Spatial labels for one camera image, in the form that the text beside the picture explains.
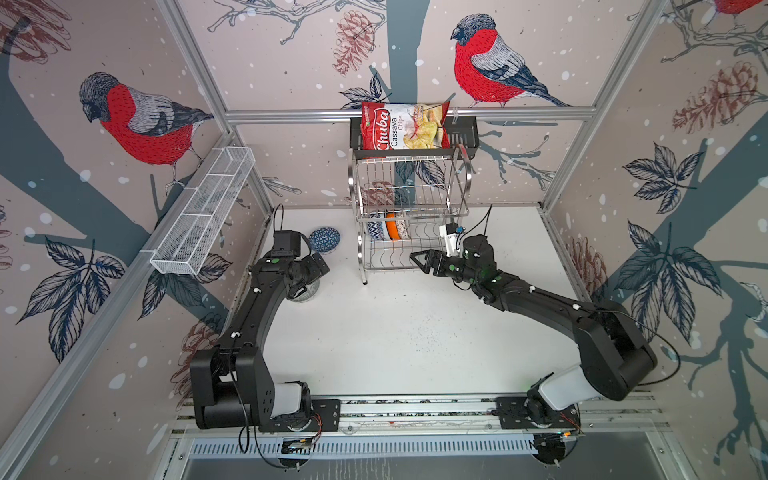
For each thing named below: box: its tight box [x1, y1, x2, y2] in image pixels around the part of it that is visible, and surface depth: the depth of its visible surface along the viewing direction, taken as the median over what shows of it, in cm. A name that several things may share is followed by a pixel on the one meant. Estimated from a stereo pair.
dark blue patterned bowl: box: [308, 226, 341, 254], surface depth 110 cm
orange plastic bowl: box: [385, 212, 401, 240], surface depth 100 cm
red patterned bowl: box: [367, 212, 384, 241], surface depth 100 cm
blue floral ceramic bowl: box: [379, 213, 390, 241], surface depth 100 cm
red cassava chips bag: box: [361, 102, 450, 150], surface depth 90 cm
